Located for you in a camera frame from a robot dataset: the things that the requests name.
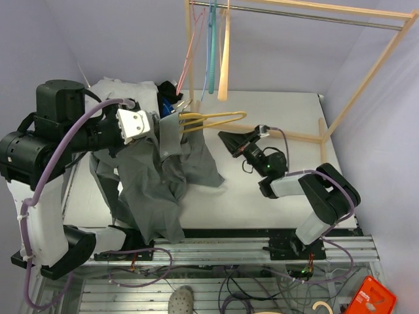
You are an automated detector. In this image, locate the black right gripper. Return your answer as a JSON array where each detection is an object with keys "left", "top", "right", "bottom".
[{"left": 218, "top": 130, "right": 268, "bottom": 177}]

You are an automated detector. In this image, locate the yellow hanger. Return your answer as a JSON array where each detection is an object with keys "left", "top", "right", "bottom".
[{"left": 169, "top": 98, "right": 247, "bottom": 133}]

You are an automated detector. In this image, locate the grey shirt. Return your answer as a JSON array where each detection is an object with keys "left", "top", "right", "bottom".
[{"left": 90, "top": 113, "right": 224, "bottom": 243}]

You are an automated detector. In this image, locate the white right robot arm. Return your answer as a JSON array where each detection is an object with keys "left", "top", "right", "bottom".
[{"left": 218, "top": 125, "right": 361, "bottom": 259}]

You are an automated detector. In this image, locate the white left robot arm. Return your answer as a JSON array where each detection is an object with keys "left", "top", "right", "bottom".
[{"left": 1, "top": 80, "right": 150, "bottom": 280}]

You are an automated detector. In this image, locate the white shirt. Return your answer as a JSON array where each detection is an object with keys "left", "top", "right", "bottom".
[{"left": 89, "top": 77, "right": 160, "bottom": 117}]

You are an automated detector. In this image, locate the blue plaid shirt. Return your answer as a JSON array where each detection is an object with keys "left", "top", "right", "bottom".
[{"left": 159, "top": 97, "right": 179, "bottom": 118}]

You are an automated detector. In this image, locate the teal hanger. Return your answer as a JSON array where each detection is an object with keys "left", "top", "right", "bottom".
[{"left": 208, "top": 0, "right": 217, "bottom": 94}]

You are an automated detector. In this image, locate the natural wooden hanger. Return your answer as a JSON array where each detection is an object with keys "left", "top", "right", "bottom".
[{"left": 217, "top": 1, "right": 230, "bottom": 101}]

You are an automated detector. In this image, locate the light blue hanger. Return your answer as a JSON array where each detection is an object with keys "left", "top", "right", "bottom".
[{"left": 200, "top": 1, "right": 217, "bottom": 102}]

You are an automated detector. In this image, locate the beige curved hanger piece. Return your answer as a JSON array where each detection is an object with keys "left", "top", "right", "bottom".
[{"left": 312, "top": 301, "right": 333, "bottom": 314}]

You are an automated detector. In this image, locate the black garment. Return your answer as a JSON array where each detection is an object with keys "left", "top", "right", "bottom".
[{"left": 157, "top": 80, "right": 183, "bottom": 105}]

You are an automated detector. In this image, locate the grey perforated shoe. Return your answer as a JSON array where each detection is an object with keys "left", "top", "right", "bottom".
[{"left": 168, "top": 285, "right": 194, "bottom": 314}]

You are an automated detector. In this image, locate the orange plastic case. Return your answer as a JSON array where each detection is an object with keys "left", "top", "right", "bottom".
[{"left": 344, "top": 275, "right": 397, "bottom": 314}]

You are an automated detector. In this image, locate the wooden clothes rack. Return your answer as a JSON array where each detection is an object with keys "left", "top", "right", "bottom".
[{"left": 179, "top": 1, "right": 418, "bottom": 163}]

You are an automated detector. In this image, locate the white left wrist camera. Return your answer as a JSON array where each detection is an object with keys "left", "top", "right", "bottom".
[{"left": 116, "top": 109, "right": 151, "bottom": 145}]

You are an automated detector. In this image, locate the pink wire hanger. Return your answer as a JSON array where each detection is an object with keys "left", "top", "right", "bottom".
[{"left": 176, "top": 1, "right": 206, "bottom": 97}]

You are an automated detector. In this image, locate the aluminium rail frame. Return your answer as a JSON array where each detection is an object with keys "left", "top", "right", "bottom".
[{"left": 31, "top": 236, "right": 384, "bottom": 313}]

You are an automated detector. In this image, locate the purple floor cable loop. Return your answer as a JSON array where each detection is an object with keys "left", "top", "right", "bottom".
[{"left": 107, "top": 247, "right": 174, "bottom": 288}]

